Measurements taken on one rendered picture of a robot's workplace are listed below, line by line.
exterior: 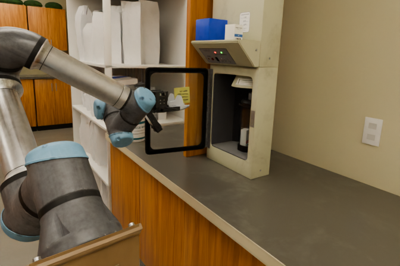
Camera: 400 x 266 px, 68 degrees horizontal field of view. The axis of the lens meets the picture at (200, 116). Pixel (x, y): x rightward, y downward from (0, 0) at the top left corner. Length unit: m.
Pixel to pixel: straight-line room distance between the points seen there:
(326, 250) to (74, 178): 0.68
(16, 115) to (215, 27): 0.81
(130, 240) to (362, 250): 0.65
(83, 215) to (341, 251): 0.68
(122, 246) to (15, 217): 0.26
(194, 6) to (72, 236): 1.14
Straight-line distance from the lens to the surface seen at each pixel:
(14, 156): 0.81
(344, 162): 1.53
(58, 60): 0.90
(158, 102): 1.14
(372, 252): 1.01
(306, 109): 1.60
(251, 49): 1.17
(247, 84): 1.29
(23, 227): 0.76
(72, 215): 0.59
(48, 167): 0.64
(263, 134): 1.28
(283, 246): 0.93
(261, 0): 1.23
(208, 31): 1.28
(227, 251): 1.09
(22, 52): 0.89
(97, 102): 1.07
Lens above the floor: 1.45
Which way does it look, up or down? 12 degrees down
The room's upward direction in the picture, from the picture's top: 2 degrees clockwise
